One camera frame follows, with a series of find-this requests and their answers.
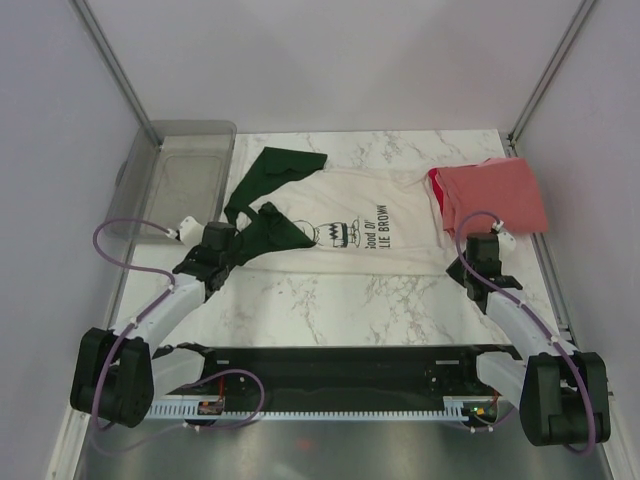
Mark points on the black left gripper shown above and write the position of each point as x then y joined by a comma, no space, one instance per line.
232,258

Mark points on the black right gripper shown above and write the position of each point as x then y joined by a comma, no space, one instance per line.
454,271

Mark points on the cream green raglan t-shirt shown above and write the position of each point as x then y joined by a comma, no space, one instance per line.
294,213

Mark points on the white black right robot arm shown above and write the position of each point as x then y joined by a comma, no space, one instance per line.
560,393

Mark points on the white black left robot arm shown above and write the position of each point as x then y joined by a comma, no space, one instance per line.
120,371

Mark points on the folded pink t-shirt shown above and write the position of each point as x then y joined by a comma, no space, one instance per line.
506,187

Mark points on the clear grey plastic bin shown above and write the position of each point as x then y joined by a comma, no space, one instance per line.
184,173

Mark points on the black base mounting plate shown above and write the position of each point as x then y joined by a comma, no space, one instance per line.
357,377

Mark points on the folded red t-shirt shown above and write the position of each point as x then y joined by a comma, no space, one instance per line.
432,176

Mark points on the white slotted cable duct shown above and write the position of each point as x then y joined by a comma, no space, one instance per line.
194,408

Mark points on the right aluminium frame post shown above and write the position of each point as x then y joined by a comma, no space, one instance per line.
560,54

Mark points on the aluminium frame post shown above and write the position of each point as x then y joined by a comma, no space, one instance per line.
109,58
560,54

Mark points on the left aluminium frame post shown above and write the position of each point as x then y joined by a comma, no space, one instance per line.
109,58

